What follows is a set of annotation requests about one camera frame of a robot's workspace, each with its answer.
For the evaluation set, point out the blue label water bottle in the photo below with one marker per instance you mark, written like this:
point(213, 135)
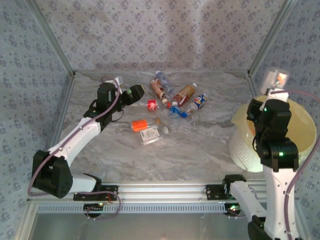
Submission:
point(175, 111)

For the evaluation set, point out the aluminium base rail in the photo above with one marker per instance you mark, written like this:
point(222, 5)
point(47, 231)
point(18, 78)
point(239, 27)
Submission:
point(162, 191)

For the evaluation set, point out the red bottle cap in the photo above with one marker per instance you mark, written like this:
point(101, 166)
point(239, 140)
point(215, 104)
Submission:
point(169, 104)

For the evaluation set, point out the aluminium frame post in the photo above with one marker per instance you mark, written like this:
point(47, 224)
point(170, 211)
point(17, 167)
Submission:
point(270, 35)
point(50, 35)

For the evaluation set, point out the white green label bottle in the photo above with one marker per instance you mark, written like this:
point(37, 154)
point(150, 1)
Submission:
point(150, 134)

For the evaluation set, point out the brown label plastic bottle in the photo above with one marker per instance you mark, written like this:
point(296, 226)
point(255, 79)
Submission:
point(157, 88)

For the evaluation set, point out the black right controller board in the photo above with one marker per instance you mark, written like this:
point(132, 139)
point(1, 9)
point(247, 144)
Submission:
point(232, 209)

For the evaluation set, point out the orange label plastic bottle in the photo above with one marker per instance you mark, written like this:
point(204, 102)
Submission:
point(140, 125)

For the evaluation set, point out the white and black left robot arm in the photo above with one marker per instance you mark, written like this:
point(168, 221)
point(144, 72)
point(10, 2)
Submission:
point(75, 135)

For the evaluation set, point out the clear bottle with blue cap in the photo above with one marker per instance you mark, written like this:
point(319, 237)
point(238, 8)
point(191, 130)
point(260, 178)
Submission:
point(184, 114)

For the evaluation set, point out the black left controller board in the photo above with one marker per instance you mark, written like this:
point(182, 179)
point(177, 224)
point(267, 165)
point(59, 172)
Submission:
point(93, 208)

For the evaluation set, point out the black controller board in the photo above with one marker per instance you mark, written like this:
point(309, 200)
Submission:
point(93, 208)
point(232, 209)

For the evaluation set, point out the red label Coke bottle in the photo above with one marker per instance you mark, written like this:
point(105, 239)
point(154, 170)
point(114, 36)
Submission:
point(151, 105)

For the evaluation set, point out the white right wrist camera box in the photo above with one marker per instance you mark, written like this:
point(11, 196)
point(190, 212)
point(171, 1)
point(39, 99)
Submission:
point(280, 95)

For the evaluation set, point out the blue Pepsi plastic bottle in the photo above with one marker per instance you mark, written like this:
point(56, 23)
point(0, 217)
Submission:
point(199, 100)

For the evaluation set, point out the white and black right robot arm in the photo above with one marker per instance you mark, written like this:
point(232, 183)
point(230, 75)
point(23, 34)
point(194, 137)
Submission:
point(275, 195)

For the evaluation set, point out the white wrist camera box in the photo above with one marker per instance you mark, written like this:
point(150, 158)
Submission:
point(119, 81)
point(280, 95)

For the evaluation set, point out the brown tea bottle white cap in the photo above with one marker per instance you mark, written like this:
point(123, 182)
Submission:
point(185, 93)

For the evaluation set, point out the clear crushed water bottle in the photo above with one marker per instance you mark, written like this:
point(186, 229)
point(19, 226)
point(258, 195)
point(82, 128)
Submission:
point(163, 80)

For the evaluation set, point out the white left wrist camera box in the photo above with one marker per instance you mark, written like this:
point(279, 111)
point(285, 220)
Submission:
point(119, 81)

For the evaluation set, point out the white bin with yellow bag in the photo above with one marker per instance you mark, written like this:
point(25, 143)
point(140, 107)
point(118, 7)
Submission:
point(302, 130)

